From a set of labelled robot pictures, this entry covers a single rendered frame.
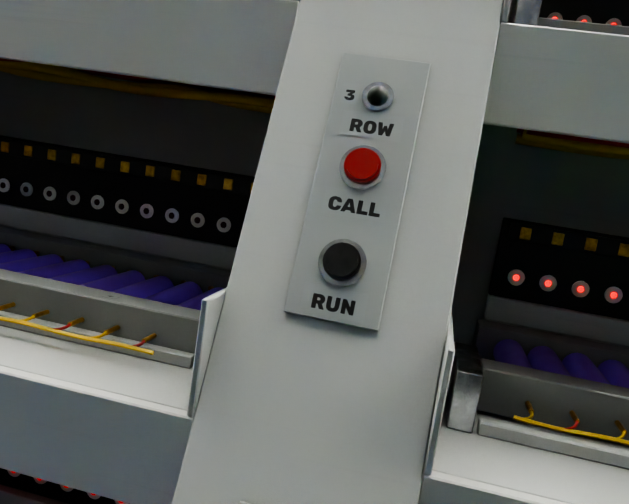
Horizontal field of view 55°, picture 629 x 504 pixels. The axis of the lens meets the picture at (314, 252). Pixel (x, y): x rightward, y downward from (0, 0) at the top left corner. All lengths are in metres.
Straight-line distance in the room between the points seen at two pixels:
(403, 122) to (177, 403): 0.16
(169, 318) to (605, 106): 0.23
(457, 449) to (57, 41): 0.28
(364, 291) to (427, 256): 0.03
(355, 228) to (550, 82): 0.11
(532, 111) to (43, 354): 0.26
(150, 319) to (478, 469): 0.17
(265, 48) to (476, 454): 0.21
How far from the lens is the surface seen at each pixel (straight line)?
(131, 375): 0.30
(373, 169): 0.26
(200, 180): 0.45
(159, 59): 0.33
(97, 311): 0.33
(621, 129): 0.30
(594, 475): 0.29
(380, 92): 0.28
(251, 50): 0.31
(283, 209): 0.27
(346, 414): 0.25
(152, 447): 0.27
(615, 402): 0.33
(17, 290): 0.36
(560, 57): 0.30
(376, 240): 0.25
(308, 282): 0.25
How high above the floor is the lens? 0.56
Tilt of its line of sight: 12 degrees up
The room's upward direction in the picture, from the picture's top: 13 degrees clockwise
